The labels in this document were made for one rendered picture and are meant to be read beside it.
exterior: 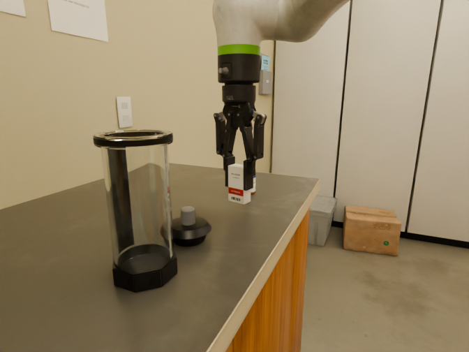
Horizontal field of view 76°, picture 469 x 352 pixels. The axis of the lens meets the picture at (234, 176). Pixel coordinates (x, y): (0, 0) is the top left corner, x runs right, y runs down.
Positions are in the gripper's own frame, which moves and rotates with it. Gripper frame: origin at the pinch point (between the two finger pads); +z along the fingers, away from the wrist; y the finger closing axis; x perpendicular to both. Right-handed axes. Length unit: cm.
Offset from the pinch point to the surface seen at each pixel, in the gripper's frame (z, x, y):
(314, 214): 75, 166, -48
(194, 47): -43, 64, -77
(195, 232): 6.9, -18.9, 4.0
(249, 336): 26.6, -15.7, 14.3
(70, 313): 10.0, -41.8, 3.6
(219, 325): 10.1, -31.3, 20.5
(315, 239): 98, 169, -47
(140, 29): -44, 25, -67
